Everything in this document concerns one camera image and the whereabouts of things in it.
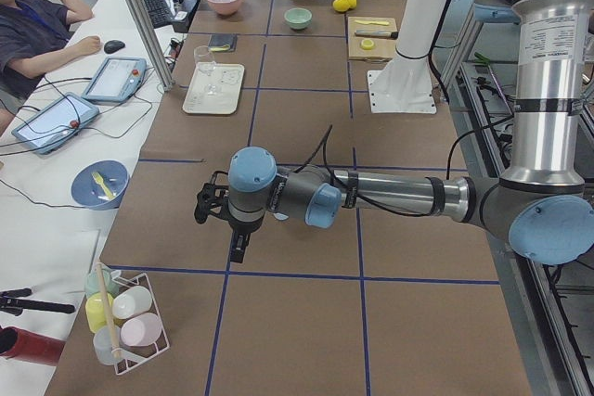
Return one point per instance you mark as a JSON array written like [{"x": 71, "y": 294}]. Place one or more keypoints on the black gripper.
[{"x": 244, "y": 226}]

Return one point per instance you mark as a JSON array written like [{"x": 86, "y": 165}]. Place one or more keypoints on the mint green bowl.
[{"x": 298, "y": 18}]

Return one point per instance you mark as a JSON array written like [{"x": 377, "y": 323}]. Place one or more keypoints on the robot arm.
[{"x": 536, "y": 205}]

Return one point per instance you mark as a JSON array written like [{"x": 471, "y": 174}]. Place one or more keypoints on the blue bowl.
[{"x": 88, "y": 194}]

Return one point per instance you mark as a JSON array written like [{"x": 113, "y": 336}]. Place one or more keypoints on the white cup in rack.
[{"x": 132, "y": 302}]

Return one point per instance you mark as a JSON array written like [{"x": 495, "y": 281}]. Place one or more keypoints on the pink cup in rack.
[{"x": 141, "y": 330}]

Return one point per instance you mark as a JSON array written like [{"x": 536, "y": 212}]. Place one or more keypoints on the wooden stick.
[{"x": 116, "y": 350}]

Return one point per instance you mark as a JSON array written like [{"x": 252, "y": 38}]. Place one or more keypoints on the yellow cup in rack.
[{"x": 94, "y": 311}]

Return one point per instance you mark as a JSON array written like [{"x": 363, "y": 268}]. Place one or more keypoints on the yellow plastic fork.
[{"x": 100, "y": 181}]

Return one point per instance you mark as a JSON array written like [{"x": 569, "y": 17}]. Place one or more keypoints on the cream bear tray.
[{"x": 228, "y": 79}]

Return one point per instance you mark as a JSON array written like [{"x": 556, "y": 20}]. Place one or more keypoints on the clear cup in rack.
[{"x": 103, "y": 347}]

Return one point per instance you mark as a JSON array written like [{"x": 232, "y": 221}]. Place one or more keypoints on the clear wine glass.
[{"x": 204, "y": 60}]

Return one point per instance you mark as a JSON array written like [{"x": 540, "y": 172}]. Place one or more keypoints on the teach pendant far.
[{"x": 116, "y": 80}]

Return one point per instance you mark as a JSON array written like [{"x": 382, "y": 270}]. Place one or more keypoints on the teach pendant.
[
  {"x": 54, "y": 125},
  {"x": 116, "y": 80}
]

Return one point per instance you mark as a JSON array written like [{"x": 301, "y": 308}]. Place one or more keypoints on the grey folded cloth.
[{"x": 223, "y": 42}]

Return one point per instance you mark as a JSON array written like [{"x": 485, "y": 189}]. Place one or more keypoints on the teach pendant near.
[{"x": 54, "y": 125}]

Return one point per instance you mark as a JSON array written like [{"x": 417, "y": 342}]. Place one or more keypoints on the black tripod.
[{"x": 15, "y": 302}]

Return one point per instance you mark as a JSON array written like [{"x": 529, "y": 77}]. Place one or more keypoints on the black computer mouse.
[{"x": 113, "y": 46}]

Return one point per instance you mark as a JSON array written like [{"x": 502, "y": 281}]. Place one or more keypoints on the lemon half slice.
[{"x": 367, "y": 44}]

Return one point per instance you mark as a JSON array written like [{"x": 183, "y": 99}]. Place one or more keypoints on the red bottle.
[{"x": 26, "y": 346}]

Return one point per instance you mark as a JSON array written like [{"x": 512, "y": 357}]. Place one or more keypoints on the wooden cutting board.
[{"x": 384, "y": 48}]

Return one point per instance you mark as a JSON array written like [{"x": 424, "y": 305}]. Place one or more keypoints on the black keyboard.
[{"x": 159, "y": 13}]

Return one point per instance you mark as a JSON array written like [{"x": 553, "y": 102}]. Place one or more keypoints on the yellow plastic knife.
[{"x": 373, "y": 22}]

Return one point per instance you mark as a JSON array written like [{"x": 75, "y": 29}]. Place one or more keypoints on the seated person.
[{"x": 34, "y": 40}]

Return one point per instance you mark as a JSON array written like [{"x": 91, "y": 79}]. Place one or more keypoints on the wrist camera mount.
[{"x": 212, "y": 200}]

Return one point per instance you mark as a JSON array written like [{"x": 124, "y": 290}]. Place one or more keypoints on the white wire cup rack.
[{"x": 133, "y": 357}]

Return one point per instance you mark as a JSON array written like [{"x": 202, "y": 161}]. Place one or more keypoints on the white camera pole base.
[{"x": 405, "y": 85}]

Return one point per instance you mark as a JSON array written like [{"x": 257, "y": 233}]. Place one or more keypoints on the aluminium frame post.
[{"x": 151, "y": 42}]

